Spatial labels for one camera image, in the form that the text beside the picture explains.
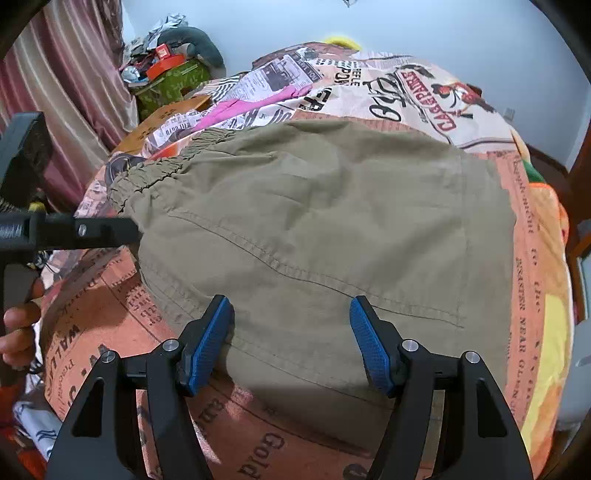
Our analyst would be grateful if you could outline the khaki pants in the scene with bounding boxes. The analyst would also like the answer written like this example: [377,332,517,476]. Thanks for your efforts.
[108,117,516,408]

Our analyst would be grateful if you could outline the striped curtain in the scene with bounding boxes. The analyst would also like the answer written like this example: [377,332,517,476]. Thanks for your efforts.
[0,0,140,209]

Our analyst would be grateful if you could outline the orange box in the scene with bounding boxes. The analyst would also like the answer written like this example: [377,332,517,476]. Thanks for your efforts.
[146,52,188,79]

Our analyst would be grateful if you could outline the green storage box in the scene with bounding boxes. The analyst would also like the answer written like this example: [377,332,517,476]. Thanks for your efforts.
[131,59,211,121]

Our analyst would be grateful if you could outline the pink cloth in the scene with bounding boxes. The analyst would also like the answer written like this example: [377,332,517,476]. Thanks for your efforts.
[184,85,313,133]

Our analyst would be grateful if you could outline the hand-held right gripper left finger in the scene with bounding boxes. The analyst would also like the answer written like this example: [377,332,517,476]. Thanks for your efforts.
[46,295,236,480]

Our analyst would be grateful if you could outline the white printed cloth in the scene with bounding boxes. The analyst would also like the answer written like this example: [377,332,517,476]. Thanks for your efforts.
[13,401,62,463]

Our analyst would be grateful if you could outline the grey plush toy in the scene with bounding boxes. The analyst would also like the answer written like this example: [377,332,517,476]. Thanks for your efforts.
[170,26,227,77]

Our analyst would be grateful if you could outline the pile of clothes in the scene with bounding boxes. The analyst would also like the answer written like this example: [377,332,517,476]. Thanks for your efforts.
[119,14,186,85]

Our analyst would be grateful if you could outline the person's left hand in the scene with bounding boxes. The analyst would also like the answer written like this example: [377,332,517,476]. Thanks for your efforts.
[0,278,46,366]

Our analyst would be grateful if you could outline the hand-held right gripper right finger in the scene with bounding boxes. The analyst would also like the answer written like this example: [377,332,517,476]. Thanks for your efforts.
[349,295,530,480]

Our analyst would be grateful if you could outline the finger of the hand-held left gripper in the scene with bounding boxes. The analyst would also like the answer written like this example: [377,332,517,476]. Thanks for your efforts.
[28,213,140,253]

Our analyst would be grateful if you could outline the bamboo lap board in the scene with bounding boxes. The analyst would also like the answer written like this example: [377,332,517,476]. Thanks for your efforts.
[113,99,214,154]

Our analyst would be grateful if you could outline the printed blanket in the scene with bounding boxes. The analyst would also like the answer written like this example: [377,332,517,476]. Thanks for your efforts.
[39,41,576,480]

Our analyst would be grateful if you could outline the yellow foam tube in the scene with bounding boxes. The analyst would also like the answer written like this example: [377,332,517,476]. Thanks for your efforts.
[322,32,363,49]

